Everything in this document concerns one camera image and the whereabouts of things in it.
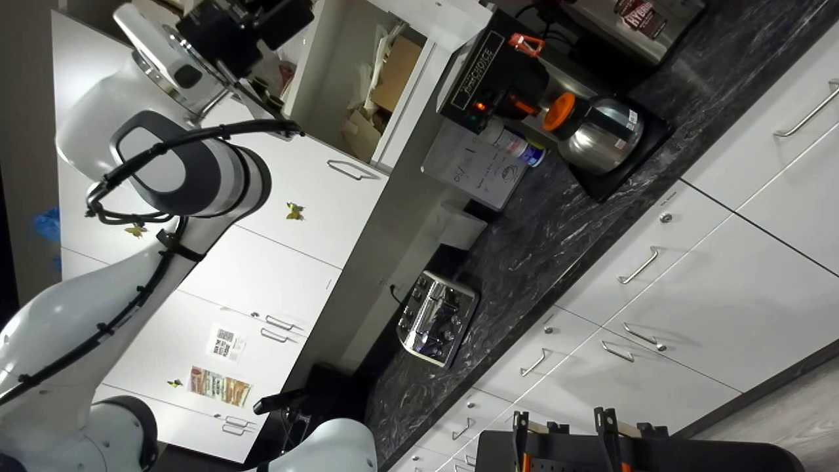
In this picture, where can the steel carafe with orange lid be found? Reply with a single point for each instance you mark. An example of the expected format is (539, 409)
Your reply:
(600, 134)

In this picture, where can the white canister with blue lid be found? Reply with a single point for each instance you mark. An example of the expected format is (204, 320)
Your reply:
(518, 145)

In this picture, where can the white lower cabinet door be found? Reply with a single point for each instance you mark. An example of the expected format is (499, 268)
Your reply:
(741, 301)
(655, 387)
(799, 210)

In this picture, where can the black orange clamp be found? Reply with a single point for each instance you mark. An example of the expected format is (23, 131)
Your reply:
(520, 439)
(609, 436)

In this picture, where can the white upper cabinet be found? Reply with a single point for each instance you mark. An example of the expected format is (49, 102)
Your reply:
(295, 249)

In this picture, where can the white drawer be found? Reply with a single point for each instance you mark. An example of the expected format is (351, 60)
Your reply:
(524, 341)
(754, 111)
(629, 236)
(446, 410)

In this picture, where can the yellow butterfly sticker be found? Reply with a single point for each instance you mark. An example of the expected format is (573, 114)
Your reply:
(295, 211)
(175, 383)
(135, 230)

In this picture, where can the orange picture notice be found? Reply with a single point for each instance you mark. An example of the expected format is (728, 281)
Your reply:
(220, 387)

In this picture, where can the white box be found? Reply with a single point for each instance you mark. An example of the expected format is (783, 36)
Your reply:
(462, 228)

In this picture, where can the stainless steel appliance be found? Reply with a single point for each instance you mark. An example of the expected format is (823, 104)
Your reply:
(655, 26)

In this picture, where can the cardboard box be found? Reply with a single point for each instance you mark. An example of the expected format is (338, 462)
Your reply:
(398, 72)
(362, 134)

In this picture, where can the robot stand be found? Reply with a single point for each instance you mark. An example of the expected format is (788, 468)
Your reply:
(688, 455)

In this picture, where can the white cabinet door with notices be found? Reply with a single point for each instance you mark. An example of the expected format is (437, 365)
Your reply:
(164, 354)

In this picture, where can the chrome toaster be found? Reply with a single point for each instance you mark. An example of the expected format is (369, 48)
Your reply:
(436, 318)

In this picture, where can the small whiteboard sign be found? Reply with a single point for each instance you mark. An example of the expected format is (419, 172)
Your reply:
(475, 169)

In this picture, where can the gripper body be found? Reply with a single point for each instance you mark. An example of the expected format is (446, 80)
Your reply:
(219, 36)

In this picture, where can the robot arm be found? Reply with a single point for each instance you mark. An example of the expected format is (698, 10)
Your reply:
(65, 328)

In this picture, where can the white paper notice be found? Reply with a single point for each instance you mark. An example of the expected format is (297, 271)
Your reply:
(226, 343)

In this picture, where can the black coffee machine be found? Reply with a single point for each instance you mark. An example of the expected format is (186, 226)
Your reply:
(498, 72)

